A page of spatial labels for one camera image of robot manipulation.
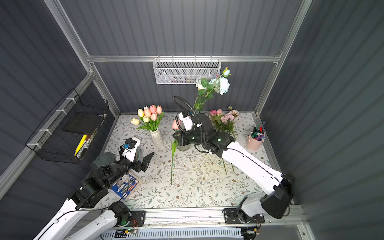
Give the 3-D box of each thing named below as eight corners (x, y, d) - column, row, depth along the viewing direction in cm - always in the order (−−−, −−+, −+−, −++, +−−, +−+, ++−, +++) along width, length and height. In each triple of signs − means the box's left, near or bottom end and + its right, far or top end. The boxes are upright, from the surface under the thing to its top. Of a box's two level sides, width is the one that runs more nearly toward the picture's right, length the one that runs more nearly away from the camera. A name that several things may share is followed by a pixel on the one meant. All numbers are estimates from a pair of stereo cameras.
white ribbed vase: (154, 149, 101) (148, 136, 89) (155, 143, 104) (150, 129, 92) (162, 149, 101) (158, 136, 89) (163, 143, 104) (159, 129, 92)
